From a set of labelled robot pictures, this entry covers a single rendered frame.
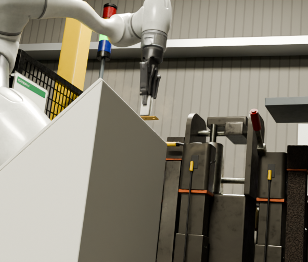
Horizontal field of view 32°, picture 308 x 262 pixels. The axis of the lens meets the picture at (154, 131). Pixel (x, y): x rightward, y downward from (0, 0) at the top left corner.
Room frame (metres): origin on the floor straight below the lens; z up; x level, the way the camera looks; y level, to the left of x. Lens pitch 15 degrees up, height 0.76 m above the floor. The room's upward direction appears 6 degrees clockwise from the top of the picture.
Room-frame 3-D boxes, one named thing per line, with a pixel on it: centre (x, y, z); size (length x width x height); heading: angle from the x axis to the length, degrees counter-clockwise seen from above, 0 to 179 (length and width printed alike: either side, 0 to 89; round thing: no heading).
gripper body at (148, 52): (1.71, 0.03, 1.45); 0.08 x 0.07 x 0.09; 155
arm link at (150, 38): (1.71, 0.03, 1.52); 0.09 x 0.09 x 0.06
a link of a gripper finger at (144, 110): (1.70, 0.04, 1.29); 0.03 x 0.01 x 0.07; 65
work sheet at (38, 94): (2.04, 0.51, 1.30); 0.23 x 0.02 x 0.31; 155
